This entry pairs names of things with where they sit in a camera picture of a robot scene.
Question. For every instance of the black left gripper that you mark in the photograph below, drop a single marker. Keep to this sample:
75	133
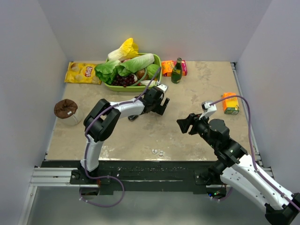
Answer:
160	108

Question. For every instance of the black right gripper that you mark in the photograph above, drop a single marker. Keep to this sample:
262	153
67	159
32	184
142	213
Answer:
184	123

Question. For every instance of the black earbud charging case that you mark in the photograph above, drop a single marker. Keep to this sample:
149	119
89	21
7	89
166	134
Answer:
133	117

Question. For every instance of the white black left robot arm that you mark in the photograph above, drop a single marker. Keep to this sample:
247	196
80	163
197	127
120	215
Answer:
101	121

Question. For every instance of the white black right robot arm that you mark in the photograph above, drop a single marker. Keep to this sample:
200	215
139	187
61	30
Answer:
236	168

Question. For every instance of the green plastic basket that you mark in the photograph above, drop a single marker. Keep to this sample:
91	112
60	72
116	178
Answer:
136	88

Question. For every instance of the green glass bottle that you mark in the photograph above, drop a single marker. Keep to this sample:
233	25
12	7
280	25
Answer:
176	74

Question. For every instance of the round green cabbage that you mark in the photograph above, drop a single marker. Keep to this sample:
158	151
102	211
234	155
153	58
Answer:
151	70

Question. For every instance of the brown onion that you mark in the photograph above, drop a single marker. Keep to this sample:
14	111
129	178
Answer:
140	74

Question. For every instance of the orange pink snack box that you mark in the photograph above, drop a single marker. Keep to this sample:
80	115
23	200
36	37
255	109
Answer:
167	67

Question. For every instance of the dark red grapes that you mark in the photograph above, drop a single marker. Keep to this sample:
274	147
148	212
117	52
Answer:
124	81

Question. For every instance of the orange juice carton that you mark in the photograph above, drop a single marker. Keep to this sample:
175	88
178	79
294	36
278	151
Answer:
231	106

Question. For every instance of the pale romaine lettuce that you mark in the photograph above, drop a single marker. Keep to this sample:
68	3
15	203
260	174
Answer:
135	64

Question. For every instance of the green lettuce leaf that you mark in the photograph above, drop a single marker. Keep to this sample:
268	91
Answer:
107	72

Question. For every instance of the yellow napa cabbage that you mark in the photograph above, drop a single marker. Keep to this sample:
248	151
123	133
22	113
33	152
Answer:
129	49

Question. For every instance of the yellow Lays chips bag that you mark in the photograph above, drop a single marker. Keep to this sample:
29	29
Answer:
81	73

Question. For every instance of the brown topped beige cup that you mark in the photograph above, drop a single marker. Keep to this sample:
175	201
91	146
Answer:
68	112

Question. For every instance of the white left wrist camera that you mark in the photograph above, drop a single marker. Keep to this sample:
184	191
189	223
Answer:
163	87

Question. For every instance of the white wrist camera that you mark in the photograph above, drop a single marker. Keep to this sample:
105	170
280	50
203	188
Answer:
208	109
163	87

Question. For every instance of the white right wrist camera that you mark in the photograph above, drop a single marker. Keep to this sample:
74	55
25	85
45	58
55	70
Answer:
208	109

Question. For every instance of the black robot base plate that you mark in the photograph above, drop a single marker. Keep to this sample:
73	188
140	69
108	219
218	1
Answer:
149	176

